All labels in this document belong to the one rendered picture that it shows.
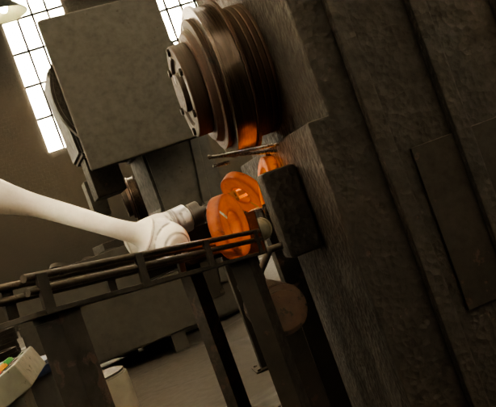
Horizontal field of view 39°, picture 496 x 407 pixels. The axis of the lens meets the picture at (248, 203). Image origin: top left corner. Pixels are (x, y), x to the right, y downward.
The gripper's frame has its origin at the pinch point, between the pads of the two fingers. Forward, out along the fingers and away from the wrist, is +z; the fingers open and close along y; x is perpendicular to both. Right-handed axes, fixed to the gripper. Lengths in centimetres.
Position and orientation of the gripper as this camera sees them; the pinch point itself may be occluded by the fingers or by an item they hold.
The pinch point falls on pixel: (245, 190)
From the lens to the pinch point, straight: 224.3
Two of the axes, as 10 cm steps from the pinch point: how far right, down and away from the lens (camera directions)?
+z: 8.6, -4.0, 3.2
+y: 2.5, -2.1, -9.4
